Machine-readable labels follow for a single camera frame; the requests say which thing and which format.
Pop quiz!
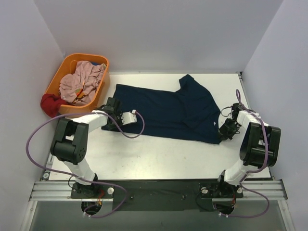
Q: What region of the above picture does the navy blue t shirt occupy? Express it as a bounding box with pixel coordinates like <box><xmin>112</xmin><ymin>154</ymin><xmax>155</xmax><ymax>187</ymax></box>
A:
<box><xmin>113</xmin><ymin>75</ymin><xmax>221</xmax><ymax>144</ymax></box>

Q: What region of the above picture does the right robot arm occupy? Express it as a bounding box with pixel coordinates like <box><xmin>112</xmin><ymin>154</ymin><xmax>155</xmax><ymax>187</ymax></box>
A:
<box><xmin>215</xmin><ymin>103</ymin><xmax>281</xmax><ymax>197</ymax></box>

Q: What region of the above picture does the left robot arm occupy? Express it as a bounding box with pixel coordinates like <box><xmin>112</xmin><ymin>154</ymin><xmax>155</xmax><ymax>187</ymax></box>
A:
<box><xmin>51</xmin><ymin>97</ymin><xmax>123</xmax><ymax>198</ymax></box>

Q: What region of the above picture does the pink t shirt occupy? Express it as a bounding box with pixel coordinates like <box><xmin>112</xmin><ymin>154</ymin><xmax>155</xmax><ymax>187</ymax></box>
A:
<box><xmin>59</xmin><ymin>61</ymin><xmax>106</xmax><ymax>106</ymax></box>

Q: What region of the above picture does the red t shirt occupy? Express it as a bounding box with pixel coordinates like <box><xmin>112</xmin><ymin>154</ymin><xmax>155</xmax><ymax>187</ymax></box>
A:
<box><xmin>40</xmin><ymin>94</ymin><xmax>67</xmax><ymax>118</ymax></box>

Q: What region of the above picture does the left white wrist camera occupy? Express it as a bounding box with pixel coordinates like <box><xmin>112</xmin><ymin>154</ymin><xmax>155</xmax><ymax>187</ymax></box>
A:
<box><xmin>121</xmin><ymin>110</ymin><xmax>137</xmax><ymax>126</ymax></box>

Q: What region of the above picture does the black cable loop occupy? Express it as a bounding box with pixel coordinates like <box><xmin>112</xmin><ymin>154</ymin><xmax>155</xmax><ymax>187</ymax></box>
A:
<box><xmin>220</xmin><ymin>105</ymin><xmax>235</xmax><ymax>120</ymax></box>

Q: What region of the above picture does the aluminium frame rail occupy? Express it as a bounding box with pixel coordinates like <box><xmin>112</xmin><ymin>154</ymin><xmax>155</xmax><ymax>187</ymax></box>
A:
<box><xmin>29</xmin><ymin>180</ymin><xmax>288</xmax><ymax>202</ymax></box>

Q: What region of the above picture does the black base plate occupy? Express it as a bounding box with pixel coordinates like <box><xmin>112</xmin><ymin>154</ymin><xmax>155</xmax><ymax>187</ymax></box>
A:
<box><xmin>71</xmin><ymin>179</ymin><xmax>244</xmax><ymax>215</ymax></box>

